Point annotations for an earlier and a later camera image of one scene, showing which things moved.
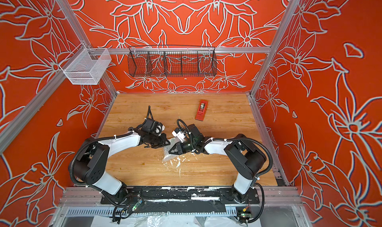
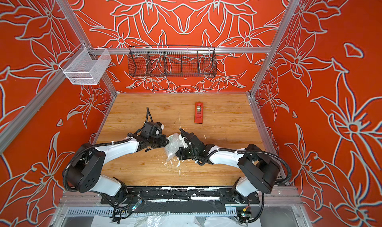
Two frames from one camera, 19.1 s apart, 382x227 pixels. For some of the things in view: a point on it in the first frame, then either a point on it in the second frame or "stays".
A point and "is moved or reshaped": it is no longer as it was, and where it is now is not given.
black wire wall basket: [171, 60] stays
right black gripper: [181, 148] to [182, 155]
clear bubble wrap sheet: [168, 156] is moved or reshaped
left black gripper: [163, 142] stays
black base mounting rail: [183, 196] stays
